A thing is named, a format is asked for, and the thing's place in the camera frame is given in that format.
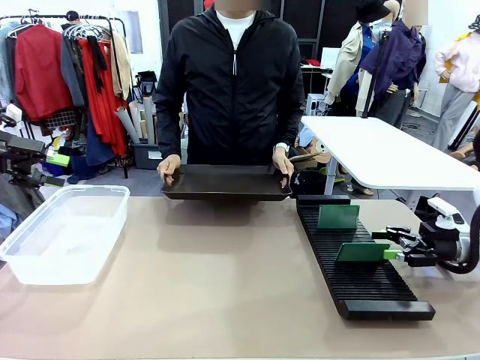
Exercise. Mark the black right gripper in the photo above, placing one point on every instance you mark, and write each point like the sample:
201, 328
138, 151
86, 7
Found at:
442, 243

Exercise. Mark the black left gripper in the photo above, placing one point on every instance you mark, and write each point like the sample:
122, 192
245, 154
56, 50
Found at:
22, 144

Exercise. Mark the green PCB board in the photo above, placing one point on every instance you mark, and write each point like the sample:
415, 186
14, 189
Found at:
337, 217
362, 252

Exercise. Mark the dark brown tray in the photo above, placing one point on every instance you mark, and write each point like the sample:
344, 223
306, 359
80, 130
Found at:
225, 183

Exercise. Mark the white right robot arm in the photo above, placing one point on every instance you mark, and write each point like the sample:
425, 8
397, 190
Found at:
470, 243

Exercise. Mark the person left forearm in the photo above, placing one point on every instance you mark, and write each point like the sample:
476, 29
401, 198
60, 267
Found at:
290, 131

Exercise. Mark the person right forearm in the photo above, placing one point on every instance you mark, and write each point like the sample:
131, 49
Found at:
168, 138

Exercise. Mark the person right hand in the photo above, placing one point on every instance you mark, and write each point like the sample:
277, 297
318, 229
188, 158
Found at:
170, 167

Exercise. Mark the person left hand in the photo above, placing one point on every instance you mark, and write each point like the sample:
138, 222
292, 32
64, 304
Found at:
283, 163

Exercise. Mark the grey cloth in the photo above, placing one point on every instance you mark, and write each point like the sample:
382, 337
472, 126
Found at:
18, 195

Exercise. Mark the dark blue garment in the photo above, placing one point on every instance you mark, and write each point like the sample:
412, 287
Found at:
97, 150

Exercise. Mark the plaid skirt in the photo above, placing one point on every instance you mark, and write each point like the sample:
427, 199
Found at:
60, 119

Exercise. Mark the black slotted PCB rack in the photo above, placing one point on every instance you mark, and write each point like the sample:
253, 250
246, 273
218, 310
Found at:
360, 285

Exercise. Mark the clear plastic storage box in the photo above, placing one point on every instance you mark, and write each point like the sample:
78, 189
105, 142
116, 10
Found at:
67, 232

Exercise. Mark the red dress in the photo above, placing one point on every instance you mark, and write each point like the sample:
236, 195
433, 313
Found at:
107, 112

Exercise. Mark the grey paper roll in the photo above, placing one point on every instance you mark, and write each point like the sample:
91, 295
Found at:
127, 125

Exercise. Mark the grey storage bin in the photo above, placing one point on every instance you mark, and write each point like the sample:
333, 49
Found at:
144, 157

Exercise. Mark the grey garment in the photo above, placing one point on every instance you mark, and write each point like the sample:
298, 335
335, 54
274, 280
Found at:
73, 75

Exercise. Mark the red jacket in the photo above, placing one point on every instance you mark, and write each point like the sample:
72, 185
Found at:
41, 71

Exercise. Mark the white table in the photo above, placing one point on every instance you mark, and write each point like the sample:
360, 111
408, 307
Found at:
375, 150

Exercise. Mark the cream paper roll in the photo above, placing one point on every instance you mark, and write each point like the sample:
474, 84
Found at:
149, 120

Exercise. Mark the black scarf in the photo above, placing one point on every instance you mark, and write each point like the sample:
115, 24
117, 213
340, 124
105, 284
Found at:
98, 63

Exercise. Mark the light blue garment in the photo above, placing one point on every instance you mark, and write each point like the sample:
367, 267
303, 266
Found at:
4, 63

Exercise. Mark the black bag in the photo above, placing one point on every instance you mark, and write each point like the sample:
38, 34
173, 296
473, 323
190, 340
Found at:
307, 182

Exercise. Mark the beige garment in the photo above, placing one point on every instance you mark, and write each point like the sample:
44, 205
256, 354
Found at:
122, 63

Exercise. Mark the cardboard box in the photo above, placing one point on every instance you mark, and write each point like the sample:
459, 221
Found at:
307, 159

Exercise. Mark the black tripod pole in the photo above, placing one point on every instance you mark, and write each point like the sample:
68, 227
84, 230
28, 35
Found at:
370, 93

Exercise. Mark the mannequin in pink top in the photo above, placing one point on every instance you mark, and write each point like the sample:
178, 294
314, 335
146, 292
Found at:
461, 63

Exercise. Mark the mannequin in purple jacket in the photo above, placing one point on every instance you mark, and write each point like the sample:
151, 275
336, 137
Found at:
401, 56

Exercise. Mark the mannequin in beige coat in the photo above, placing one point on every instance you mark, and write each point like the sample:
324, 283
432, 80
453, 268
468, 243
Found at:
347, 63

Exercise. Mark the person black jacket torso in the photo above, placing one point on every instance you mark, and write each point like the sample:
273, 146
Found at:
232, 93

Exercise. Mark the black bucket hat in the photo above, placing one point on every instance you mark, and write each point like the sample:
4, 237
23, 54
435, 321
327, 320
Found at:
371, 11

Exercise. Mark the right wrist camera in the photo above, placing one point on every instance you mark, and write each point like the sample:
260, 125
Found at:
444, 208

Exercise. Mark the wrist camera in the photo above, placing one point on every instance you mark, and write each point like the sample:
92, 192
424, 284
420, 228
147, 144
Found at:
444, 208
14, 110

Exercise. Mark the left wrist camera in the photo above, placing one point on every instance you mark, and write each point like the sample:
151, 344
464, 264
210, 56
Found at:
14, 110

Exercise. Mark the black clothes rack frame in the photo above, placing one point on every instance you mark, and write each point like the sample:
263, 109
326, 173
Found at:
41, 16

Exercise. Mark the grey wall poster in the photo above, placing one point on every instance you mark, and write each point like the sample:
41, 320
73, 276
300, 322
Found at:
134, 32

